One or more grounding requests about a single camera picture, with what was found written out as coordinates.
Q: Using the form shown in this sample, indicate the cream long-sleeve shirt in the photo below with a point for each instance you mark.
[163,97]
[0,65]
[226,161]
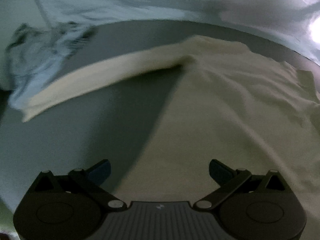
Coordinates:
[231,104]

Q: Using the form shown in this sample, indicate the clear plastic storage bag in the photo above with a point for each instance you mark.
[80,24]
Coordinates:
[292,23]

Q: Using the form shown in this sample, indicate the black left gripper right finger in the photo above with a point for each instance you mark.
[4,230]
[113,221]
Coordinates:
[248,206]

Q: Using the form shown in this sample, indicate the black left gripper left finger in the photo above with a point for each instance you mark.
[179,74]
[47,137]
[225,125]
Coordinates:
[73,206]

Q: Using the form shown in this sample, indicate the pile of patterned clothes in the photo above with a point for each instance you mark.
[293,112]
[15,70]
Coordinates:
[34,56]

